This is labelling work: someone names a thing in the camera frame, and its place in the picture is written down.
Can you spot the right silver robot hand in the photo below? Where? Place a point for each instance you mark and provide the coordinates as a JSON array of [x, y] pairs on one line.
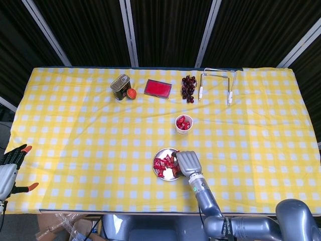
[[188, 163]]

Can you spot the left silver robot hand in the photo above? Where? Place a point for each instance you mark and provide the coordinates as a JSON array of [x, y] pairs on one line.
[[6, 177]]

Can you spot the metal bowl of red candies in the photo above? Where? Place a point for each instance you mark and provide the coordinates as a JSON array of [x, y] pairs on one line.
[[163, 151]]

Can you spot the white paper cup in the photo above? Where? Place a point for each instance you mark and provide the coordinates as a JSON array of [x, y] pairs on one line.
[[183, 131]]

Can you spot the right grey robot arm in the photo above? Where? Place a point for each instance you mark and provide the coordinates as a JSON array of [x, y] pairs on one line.
[[208, 200]]

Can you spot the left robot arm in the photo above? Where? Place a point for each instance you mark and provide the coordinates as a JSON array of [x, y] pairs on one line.
[[2, 206]]

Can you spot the brown cardboard box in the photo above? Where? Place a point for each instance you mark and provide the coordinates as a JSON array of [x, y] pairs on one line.
[[50, 223]]

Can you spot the dark red grape bunch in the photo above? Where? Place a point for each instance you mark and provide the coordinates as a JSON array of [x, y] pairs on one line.
[[187, 88]]

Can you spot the grey robot torso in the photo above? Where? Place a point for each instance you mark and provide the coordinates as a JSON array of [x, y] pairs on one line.
[[150, 228]]

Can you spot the yellow white checked tablecloth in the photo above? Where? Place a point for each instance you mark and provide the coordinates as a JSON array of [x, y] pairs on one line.
[[75, 125]]

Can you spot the red green half fruit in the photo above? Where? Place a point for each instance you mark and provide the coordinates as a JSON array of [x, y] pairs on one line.
[[131, 93]]

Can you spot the dark green luncheon meat can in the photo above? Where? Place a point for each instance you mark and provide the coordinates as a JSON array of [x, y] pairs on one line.
[[120, 85]]

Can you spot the black pleated curtain panel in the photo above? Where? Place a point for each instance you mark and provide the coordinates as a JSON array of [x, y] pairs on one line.
[[87, 30], [170, 30], [15, 50], [313, 75], [255, 25]]

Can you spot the silver partition post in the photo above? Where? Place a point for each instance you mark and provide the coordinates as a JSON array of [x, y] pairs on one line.
[[7, 104], [129, 32], [301, 46], [208, 32], [47, 32]]

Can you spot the red ink pad black frame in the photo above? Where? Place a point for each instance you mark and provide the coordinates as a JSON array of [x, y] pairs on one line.
[[158, 88]]

